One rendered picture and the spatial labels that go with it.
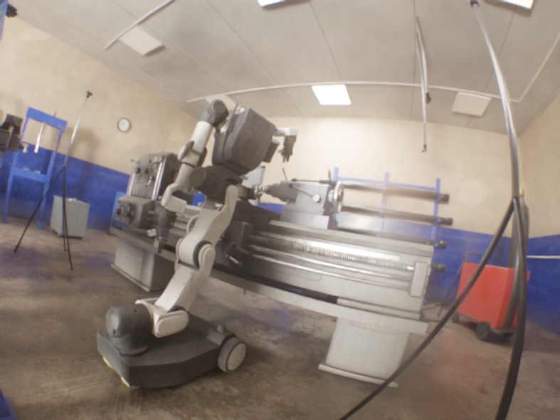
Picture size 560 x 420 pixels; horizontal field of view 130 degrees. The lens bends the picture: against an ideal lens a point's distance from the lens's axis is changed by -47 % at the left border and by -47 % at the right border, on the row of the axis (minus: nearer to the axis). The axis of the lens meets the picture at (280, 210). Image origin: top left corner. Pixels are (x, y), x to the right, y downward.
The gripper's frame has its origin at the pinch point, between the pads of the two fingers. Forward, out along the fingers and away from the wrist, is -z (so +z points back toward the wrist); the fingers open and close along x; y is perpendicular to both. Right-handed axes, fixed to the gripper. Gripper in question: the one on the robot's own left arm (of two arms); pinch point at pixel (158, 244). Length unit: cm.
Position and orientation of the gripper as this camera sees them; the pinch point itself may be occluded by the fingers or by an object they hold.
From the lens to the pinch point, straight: 133.4
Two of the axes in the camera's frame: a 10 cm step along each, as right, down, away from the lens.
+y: -7.1, -3.3, -6.3
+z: 3.7, -9.3, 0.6
